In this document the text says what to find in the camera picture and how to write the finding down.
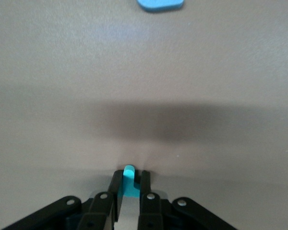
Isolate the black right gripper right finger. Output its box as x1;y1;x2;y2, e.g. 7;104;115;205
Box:
136;170;238;230

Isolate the blue foam letter g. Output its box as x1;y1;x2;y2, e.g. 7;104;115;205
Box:
136;0;185;13

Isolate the teal foam letter r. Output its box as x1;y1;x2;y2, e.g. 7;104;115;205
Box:
117;164;141;198

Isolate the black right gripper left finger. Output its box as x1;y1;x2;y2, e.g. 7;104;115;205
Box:
1;169;124;230

